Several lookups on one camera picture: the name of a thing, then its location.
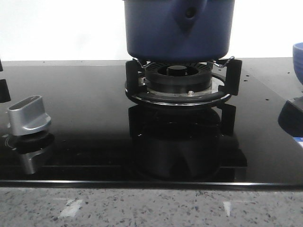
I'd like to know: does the black pot support grate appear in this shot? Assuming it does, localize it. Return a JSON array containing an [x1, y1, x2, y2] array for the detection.
[[125, 57, 242, 108]]

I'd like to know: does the black gas burner head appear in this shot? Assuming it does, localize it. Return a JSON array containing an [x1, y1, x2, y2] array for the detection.
[[145, 63, 212, 94]]

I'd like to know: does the blue label sticker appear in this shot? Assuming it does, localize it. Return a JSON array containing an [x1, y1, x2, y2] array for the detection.
[[293, 137, 303, 148]]

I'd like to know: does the blue ceramic bowl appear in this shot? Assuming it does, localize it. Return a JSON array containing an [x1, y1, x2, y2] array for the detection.
[[293, 42, 303, 84]]

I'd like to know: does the blue cooking pot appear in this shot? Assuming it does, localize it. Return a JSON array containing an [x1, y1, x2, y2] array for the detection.
[[124, 0, 235, 63]]

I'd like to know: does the black glass stove top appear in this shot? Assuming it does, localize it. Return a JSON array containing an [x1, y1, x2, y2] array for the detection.
[[0, 58, 303, 190]]

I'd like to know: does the silver stove control knob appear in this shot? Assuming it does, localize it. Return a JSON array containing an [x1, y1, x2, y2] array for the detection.
[[8, 96, 51, 136]]

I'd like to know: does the black left burner grate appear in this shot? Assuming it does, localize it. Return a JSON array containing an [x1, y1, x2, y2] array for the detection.
[[0, 59, 11, 103]]

